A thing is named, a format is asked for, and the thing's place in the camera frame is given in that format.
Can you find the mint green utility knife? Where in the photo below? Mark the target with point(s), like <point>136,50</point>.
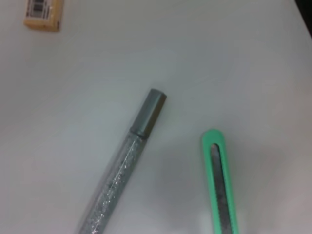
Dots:
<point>219,185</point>

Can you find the grey glitter marker pen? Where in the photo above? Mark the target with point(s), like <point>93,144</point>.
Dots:
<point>122,170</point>

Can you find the beige eraser with barcode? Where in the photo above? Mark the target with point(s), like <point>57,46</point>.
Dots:
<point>41,14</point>

